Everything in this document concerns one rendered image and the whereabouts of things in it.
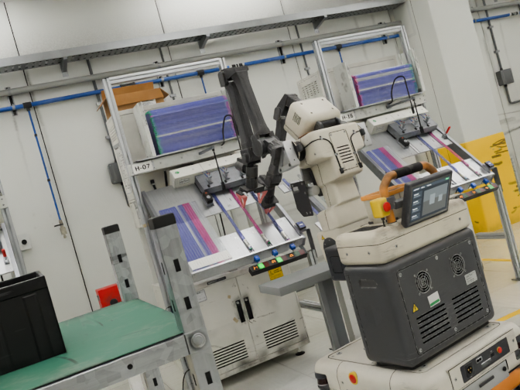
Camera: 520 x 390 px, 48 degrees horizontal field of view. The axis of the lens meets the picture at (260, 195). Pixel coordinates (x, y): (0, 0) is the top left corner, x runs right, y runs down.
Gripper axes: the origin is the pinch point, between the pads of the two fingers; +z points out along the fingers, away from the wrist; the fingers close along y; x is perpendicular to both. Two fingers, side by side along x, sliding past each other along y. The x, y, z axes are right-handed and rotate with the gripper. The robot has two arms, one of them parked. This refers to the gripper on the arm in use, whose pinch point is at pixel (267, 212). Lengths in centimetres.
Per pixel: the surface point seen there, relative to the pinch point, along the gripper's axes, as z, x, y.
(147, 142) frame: -23, -60, 49
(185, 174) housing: -7, -42, 33
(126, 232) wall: 118, -133, 49
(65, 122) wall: 46, -200, 71
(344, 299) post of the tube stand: 38, 49, -28
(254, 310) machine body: 47, 28, 20
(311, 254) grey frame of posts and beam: 8.7, 32.8, -11.0
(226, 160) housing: -7.3, -44.4, 5.2
